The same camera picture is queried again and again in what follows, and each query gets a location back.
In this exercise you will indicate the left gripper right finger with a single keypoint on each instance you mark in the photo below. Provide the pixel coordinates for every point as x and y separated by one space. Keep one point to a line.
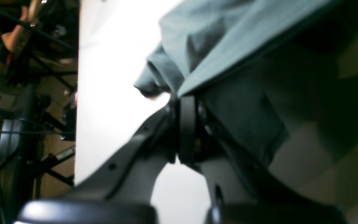
242 190

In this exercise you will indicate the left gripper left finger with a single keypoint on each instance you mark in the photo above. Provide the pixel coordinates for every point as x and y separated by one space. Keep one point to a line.
119 192

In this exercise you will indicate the dark grey t-shirt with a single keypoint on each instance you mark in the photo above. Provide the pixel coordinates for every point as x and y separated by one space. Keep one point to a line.
262 67

